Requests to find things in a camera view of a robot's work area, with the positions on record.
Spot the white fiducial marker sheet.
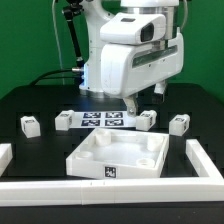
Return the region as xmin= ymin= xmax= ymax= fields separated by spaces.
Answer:
xmin=71 ymin=111 xmax=136 ymax=128

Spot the white U-shaped obstacle fence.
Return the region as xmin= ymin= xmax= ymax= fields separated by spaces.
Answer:
xmin=0 ymin=139 xmax=224 ymax=208

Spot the black cable at base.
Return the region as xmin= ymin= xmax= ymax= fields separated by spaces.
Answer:
xmin=29 ymin=67 xmax=84 ymax=87

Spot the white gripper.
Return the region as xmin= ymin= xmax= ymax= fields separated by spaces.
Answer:
xmin=101 ymin=32 xmax=184 ymax=117

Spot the white square table top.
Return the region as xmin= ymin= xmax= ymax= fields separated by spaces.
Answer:
xmin=66 ymin=128 xmax=169 ymax=179

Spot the grey hanging cable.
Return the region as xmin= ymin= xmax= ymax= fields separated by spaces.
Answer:
xmin=51 ymin=0 xmax=66 ymax=86

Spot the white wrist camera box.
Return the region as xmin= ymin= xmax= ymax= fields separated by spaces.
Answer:
xmin=100 ymin=13 xmax=166 ymax=45

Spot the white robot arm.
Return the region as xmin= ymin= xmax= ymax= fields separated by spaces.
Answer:
xmin=80 ymin=0 xmax=184 ymax=116

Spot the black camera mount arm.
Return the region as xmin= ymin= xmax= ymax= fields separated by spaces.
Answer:
xmin=62 ymin=0 xmax=84 ymax=67

